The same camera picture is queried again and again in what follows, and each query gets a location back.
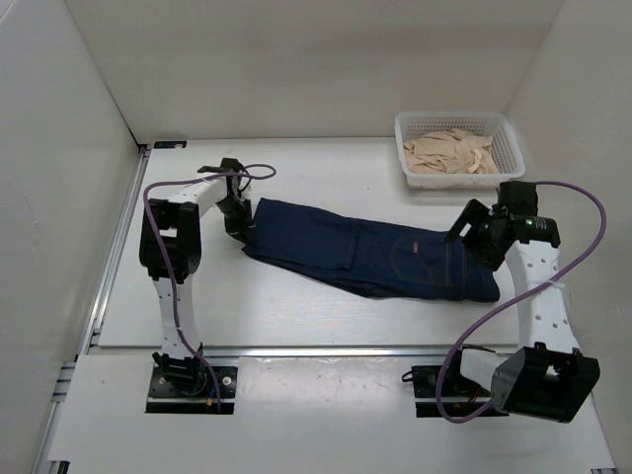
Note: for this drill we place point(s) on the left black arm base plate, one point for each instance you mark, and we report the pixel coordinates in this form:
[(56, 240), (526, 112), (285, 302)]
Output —
[(164, 397)]

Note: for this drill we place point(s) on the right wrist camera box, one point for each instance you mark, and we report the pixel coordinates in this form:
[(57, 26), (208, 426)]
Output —
[(518, 197)]

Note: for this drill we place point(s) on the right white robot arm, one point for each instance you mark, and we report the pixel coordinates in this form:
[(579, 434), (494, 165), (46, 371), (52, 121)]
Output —
[(548, 377)]

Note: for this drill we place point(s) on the blue label sticker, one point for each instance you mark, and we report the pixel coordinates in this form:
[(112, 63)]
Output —
[(170, 144)]

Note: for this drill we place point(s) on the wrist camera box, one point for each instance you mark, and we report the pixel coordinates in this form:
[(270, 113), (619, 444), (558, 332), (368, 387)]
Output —
[(232, 165), (518, 197)]

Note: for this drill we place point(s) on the white plastic mesh basket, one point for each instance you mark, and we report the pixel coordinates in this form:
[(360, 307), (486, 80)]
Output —
[(505, 150)]

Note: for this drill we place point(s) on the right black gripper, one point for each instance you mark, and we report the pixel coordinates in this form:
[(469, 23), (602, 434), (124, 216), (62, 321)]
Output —
[(475, 213)]

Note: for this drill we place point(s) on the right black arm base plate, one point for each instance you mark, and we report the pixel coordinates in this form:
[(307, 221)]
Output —
[(460, 397)]

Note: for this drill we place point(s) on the beige trousers in basket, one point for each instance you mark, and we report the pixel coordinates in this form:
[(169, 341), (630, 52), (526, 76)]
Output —
[(450, 152)]

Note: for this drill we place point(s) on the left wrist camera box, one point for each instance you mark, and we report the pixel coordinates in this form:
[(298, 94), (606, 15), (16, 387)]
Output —
[(232, 165)]

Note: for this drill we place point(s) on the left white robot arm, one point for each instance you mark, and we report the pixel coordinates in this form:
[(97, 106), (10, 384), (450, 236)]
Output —
[(170, 251)]

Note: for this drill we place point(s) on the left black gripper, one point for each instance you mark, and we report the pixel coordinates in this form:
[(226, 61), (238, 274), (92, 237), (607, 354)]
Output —
[(242, 230)]

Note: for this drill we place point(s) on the dark blue denim trousers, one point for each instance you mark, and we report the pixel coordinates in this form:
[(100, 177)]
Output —
[(367, 258)]

